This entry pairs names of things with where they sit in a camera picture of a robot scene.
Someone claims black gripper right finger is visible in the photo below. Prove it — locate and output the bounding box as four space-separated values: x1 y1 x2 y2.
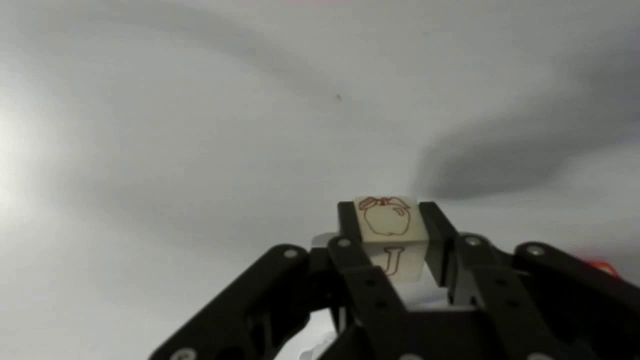
417 199 640 360

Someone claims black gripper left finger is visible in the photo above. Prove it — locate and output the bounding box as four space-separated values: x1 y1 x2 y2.
148 199 427 360

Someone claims white drawstring bag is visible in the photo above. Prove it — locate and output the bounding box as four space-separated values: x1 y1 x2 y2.
291 229 622 360

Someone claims white block with apple drawing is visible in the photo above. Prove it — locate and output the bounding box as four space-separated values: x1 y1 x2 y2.
351 194 429 284

